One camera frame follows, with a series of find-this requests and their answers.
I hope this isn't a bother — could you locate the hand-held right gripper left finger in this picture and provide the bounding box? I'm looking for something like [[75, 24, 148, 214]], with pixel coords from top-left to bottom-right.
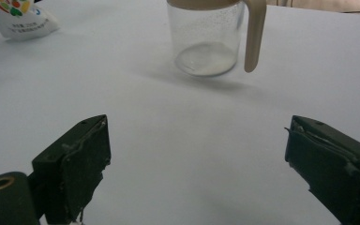
[[27, 114, 112, 225]]

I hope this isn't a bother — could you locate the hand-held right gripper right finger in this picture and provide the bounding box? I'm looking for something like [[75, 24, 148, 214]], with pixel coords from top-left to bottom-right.
[[284, 114, 360, 225]]

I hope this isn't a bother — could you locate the white and blue milk pouch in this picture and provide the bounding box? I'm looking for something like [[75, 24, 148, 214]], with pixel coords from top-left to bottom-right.
[[0, 0, 60, 41]]

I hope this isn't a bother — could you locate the clear pitcher with beige rim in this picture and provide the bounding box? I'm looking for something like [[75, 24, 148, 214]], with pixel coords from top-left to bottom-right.
[[166, 0, 267, 78]]

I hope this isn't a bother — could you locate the white table mat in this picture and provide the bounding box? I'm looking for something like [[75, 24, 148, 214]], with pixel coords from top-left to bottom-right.
[[0, 0, 360, 225]]

